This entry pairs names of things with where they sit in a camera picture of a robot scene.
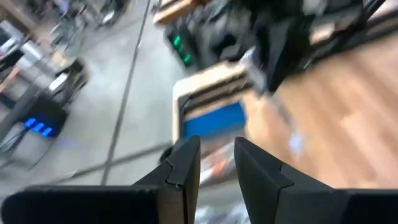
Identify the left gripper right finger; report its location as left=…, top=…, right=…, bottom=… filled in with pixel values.
left=234, top=136, right=398, bottom=224

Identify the orange toothbrush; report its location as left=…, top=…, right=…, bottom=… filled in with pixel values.
left=201, top=152, right=236, bottom=183

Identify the wooden side table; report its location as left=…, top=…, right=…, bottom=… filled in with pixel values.
left=153, top=0, right=200, bottom=26

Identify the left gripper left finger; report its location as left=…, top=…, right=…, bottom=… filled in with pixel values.
left=1, top=136, right=201, bottom=224

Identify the black computer tower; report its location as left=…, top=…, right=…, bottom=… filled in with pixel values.
left=21, top=93, right=69, bottom=139

